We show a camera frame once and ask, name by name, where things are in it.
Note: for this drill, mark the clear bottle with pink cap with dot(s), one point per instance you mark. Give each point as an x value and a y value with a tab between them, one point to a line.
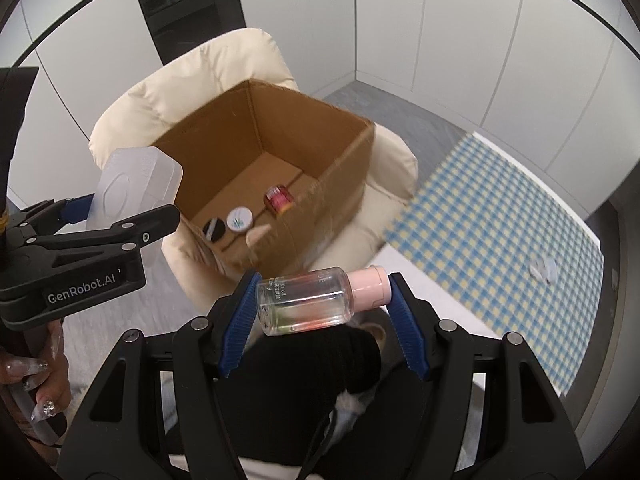
305	305

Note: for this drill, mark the blue yellow checkered tablecloth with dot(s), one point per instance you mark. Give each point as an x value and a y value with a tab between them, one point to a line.
475	210

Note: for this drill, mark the black glass cabinet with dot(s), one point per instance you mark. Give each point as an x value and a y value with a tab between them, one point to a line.
190	0

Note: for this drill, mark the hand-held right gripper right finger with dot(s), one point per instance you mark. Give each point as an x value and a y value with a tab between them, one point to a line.
405	325

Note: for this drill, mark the red and gold can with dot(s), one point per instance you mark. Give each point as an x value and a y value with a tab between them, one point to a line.
277	199

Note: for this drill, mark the cream padded chair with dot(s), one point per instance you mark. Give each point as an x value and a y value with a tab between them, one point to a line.
200	75

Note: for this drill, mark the white round jar green leaf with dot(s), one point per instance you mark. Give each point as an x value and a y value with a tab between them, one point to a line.
239	220

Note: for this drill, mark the person's left hand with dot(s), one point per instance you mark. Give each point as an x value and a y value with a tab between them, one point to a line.
55	375

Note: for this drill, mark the tan makeup sponge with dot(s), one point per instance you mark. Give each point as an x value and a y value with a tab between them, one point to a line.
260	236

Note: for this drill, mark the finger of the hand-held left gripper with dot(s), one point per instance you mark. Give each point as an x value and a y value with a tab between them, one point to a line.
125	232
77	207

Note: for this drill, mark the person's legs in black trousers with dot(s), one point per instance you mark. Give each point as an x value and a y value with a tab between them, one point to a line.
300	385

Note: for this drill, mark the large cardboard box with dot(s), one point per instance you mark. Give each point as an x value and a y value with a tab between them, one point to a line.
300	130

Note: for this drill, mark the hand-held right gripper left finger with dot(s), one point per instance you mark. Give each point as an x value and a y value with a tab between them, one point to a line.
240	325

